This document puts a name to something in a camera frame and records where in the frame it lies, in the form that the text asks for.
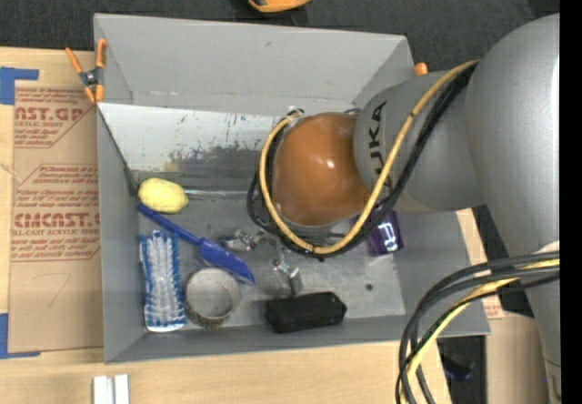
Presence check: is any grey tape roll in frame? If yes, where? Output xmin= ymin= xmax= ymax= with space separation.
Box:
xmin=184 ymin=267 xmax=242 ymax=329

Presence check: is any yellow lemon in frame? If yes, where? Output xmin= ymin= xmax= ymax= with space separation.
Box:
xmin=137 ymin=177 xmax=190 ymax=215

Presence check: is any black rectangular case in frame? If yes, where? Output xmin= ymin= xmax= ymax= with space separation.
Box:
xmin=265 ymin=291 xmax=348 ymax=334

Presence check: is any purple cup with white print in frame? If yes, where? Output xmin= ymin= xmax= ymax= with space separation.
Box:
xmin=366 ymin=208 xmax=405 ymax=257

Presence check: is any blue plastic spatula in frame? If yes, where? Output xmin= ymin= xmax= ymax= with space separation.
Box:
xmin=137 ymin=203 xmax=256 ymax=285

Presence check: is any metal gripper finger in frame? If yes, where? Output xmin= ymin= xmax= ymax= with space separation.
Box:
xmin=271 ymin=253 xmax=305 ymax=297
xmin=221 ymin=228 xmax=268 ymax=253

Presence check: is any grey metal bin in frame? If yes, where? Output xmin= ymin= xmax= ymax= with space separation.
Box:
xmin=93 ymin=13 xmax=493 ymax=365

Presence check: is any blue and white scrub brush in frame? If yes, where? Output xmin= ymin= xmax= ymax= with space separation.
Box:
xmin=138 ymin=230 xmax=188 ymax=333

